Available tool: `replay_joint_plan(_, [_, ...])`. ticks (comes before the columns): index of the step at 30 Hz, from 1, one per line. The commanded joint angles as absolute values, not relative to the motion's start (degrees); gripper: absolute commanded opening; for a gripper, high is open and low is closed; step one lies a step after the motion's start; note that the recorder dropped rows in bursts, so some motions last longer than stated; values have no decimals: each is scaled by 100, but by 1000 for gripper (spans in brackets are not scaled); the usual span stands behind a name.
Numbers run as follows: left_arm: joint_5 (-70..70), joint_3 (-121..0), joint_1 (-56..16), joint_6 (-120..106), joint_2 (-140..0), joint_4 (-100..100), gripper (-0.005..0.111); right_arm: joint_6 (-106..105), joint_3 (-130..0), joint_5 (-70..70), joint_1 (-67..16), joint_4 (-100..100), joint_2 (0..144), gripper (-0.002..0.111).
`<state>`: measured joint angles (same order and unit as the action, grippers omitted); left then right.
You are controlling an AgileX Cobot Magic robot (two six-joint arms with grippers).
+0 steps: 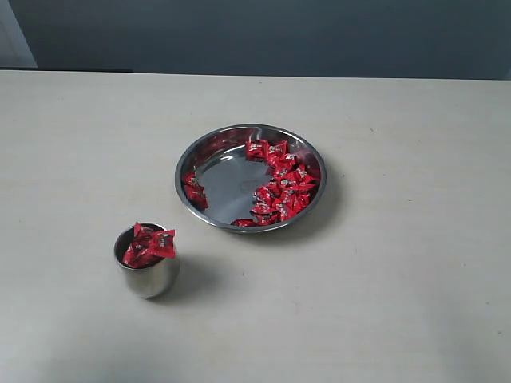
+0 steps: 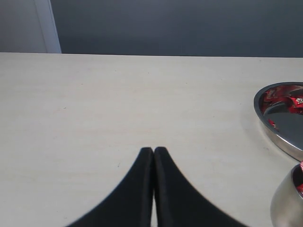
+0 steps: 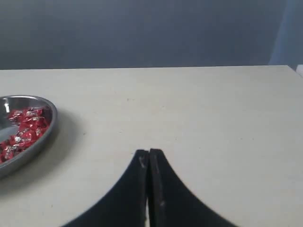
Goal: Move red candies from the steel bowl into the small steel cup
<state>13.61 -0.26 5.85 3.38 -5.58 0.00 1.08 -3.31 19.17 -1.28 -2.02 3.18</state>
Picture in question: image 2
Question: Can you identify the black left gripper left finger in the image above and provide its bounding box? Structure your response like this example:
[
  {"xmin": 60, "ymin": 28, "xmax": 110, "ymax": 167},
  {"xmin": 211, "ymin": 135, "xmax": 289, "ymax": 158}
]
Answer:
[{"xmin": 69, "ymin": 148, "xmax": 154, "ymax": 227}]

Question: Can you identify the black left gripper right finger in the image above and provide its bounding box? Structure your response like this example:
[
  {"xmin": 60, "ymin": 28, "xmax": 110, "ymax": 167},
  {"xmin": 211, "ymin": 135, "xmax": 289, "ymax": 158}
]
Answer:
[{"xmin": 154, "ymin": 147, "xmax": 245, "ymax": 227}]

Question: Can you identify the stainless steel cup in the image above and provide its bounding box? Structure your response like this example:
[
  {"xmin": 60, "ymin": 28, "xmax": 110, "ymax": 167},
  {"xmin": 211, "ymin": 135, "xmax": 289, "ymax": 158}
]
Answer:
[{"xmin": 270, "ymin": 164, "xmax": 303, "ymax": 227}]

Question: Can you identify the round stainless steel plate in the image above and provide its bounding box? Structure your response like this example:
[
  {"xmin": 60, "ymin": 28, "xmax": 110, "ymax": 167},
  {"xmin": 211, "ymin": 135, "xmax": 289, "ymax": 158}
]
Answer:
[{"xmin": 254, "ymin": 82, "xmax": 303, "ymax": 162}]

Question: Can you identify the red wrapped candy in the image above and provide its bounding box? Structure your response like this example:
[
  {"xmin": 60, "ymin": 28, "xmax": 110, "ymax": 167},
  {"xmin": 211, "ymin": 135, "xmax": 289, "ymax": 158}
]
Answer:
[{"xmin": 288, "ymin": 96, "xmax": 303, "ymax": 115}]

